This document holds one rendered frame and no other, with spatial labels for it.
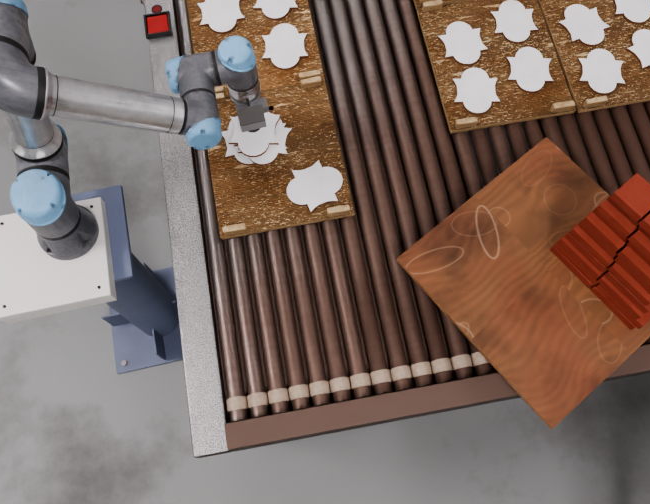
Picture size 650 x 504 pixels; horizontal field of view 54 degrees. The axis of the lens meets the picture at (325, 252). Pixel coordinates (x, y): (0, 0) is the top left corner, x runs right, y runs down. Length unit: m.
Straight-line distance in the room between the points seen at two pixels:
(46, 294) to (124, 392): 0.94
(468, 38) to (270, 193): 0.72
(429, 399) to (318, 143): 0.72
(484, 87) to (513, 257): 0.53
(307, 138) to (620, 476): 1.68
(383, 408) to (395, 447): 0.96
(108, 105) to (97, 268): 0.55
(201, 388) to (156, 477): 0.99
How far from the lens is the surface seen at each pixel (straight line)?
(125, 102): 1.32
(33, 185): 1.61
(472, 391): 1.55
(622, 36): 2.09
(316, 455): 2.46
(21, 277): 1.79
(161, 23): 2.03
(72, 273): 1.74
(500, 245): 1.56
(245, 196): 1.69
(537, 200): 1.63
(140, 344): 2.60
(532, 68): 1.93
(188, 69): 1.44
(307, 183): 1.68
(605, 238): 1.44
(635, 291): 1.49
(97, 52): 3.25
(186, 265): 1.67
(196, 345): 1.61
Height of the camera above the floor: 2.46
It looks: 71 degrees down
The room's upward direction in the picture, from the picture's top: 2 degrees counter-clockwise
